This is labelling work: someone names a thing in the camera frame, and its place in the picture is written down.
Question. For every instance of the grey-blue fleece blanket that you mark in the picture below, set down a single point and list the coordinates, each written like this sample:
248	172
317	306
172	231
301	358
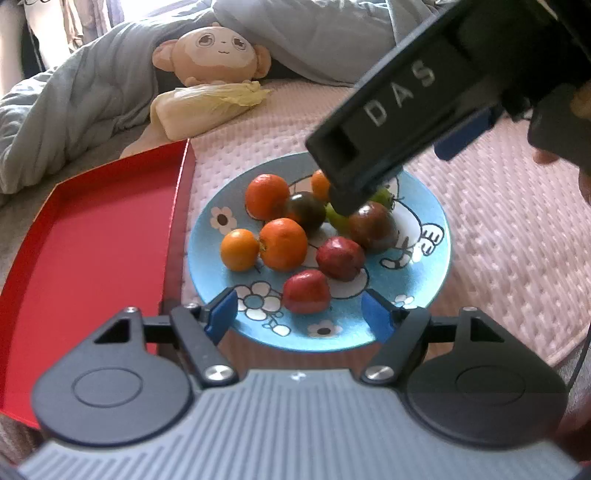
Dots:
323	41

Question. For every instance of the napa cabbage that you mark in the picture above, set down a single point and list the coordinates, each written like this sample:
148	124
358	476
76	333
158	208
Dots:
198	110

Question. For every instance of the grey bed sheet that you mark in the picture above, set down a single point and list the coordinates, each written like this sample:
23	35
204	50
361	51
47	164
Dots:
18	221

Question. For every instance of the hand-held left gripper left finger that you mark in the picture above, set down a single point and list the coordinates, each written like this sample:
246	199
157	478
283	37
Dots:
221	314

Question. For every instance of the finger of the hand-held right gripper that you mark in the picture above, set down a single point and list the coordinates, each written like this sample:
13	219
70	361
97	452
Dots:
461	136

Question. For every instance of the orange tangerine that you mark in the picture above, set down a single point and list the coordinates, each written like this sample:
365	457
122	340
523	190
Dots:
267	196
282	244

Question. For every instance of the pink textured bed pad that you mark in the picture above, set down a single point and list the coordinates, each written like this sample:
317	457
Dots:
508	230

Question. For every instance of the dark purple-green tomato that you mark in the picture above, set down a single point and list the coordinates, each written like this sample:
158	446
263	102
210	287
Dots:
375	227
307	213

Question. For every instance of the small yellow-orange citrus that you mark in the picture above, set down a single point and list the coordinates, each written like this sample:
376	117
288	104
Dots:
319	187
239	249

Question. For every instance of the green tomato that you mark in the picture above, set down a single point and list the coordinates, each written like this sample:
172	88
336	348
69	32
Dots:
383	198
338	221

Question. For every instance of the red cardboard tray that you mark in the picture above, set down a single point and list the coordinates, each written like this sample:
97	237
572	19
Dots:
92	249

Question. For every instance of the tan monkey plush toy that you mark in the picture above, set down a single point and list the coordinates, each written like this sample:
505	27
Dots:
217	55

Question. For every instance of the patterned curtain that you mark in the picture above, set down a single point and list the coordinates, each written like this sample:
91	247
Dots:
92	18

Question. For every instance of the blue cartoon plate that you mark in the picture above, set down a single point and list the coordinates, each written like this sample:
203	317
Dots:
415	277

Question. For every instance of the light blue quilt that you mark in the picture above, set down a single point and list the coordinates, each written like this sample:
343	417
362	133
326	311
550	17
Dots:
69	106

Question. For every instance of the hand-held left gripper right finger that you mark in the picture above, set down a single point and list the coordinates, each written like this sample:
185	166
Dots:
376	316

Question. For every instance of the person's right hand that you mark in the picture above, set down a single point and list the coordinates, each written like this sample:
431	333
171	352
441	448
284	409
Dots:
554	124

